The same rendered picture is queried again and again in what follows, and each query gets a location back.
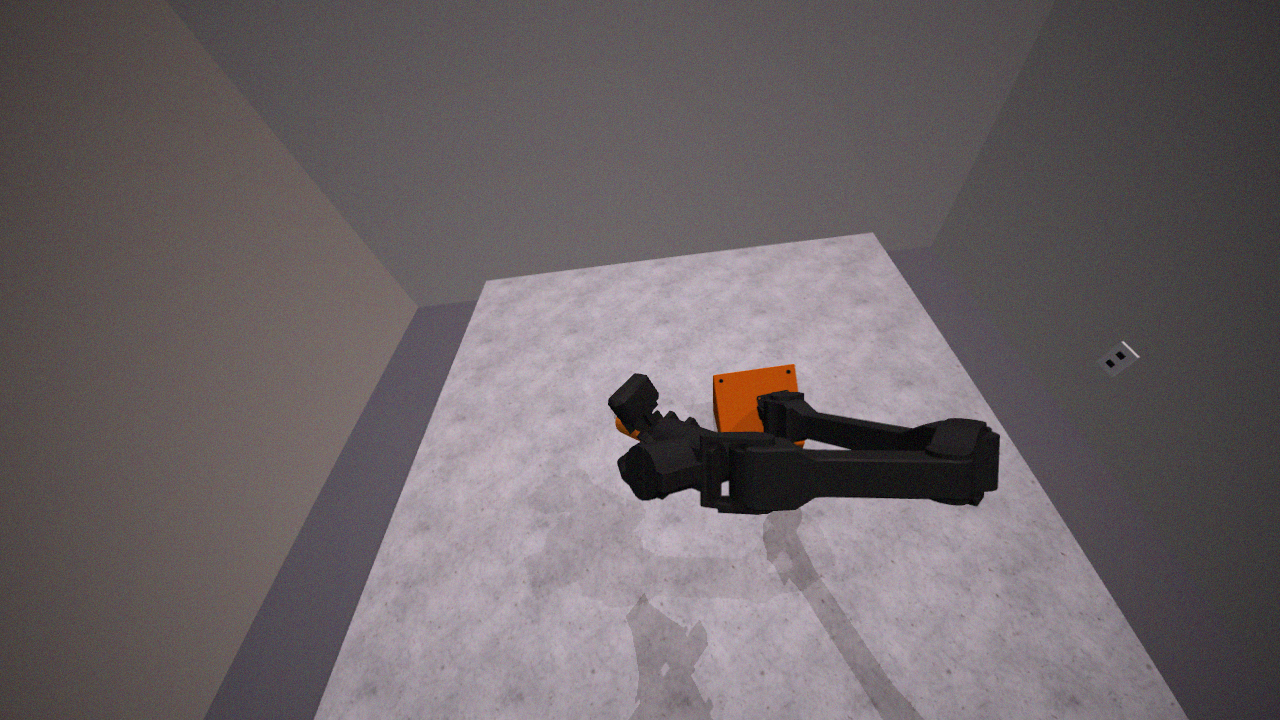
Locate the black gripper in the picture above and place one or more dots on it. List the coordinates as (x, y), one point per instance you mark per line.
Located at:
(634, 402)

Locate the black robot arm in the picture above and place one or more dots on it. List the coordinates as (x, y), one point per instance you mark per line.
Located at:
(952, 461)

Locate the orange knob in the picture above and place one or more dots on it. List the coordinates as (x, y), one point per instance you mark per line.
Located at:
(620, 427)

